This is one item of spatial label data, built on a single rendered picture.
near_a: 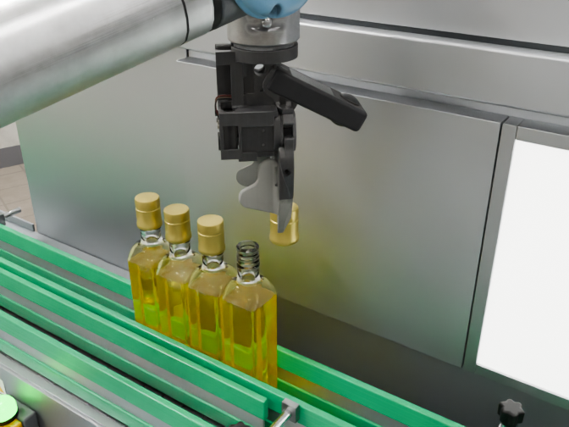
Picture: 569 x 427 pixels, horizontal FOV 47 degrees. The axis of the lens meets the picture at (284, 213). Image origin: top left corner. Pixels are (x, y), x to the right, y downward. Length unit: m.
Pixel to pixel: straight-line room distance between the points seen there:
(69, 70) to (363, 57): 0.44
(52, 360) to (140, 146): 0.37
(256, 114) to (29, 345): 0.55
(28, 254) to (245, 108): 0.71
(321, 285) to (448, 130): 0.31
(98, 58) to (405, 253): 0.53
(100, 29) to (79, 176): 0.87
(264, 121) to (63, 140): 0.66
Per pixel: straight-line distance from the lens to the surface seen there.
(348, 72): 0.81
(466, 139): 0.76
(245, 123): 0.69
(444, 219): 0.81
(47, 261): 1.26
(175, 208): 0.88
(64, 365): 1.01
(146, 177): 1.14
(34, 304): 1.16
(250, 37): 0.66
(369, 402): 0.90
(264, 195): 0.72
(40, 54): 0.43
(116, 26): 0.44
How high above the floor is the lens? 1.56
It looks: 28 degrees down
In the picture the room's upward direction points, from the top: straight up
